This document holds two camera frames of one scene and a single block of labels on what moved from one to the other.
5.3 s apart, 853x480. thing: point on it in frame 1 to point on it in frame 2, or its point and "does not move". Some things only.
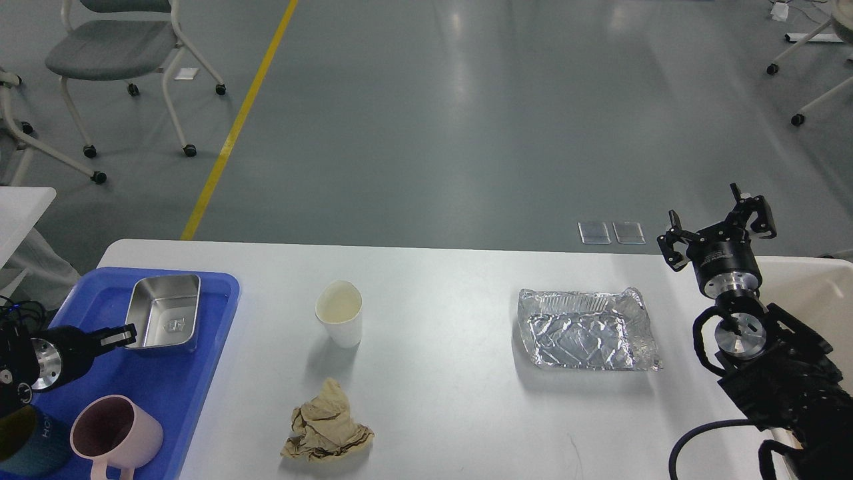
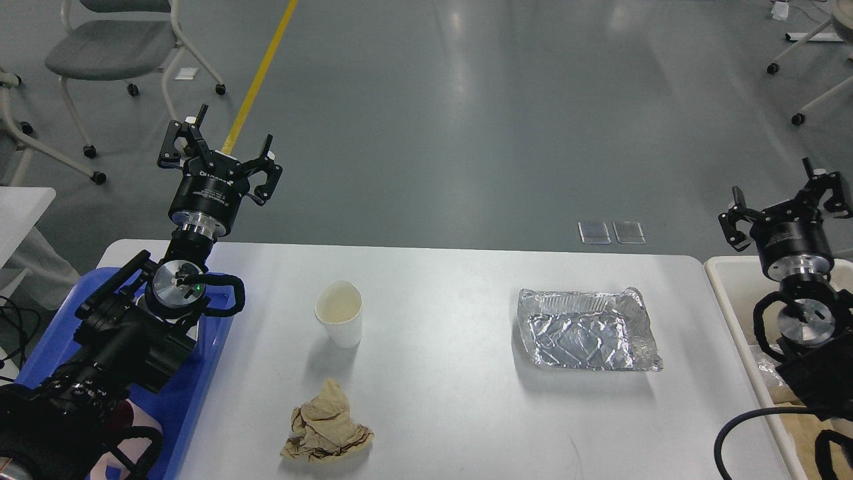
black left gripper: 66,353 to 209,195
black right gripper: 723,255 to 792,241
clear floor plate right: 629,233 does not move
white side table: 20,209 does not move
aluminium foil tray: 587,329 does not move
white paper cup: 338,305 does not move
